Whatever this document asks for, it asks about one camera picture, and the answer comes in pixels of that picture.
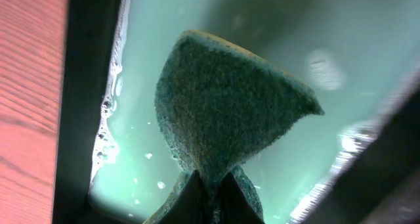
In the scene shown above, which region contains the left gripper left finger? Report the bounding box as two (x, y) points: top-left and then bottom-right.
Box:
(158, 170), (207, 224)

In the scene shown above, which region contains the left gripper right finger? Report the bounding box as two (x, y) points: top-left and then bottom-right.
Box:
(218, 173), (264, 224)

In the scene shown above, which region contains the green yellow sponge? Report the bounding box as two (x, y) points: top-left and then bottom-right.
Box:
(148, 30), (324, 223)

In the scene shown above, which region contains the rectangular black water tray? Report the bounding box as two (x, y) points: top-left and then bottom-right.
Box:
(52, 0), (419, 223)

